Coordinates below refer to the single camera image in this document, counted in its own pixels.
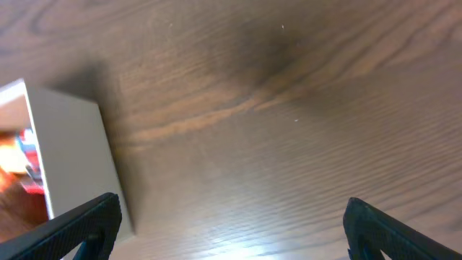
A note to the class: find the orange rubber duck toy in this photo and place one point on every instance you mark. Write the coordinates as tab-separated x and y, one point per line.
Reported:
13	161

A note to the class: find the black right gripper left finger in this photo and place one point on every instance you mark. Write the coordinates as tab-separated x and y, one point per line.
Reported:
90	228

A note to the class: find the white cardboard box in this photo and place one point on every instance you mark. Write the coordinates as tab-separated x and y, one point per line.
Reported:
73	151

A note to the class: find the red toy car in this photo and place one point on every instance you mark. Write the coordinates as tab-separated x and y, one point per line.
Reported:
32	182

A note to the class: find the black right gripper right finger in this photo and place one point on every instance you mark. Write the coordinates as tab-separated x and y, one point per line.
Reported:
372	234

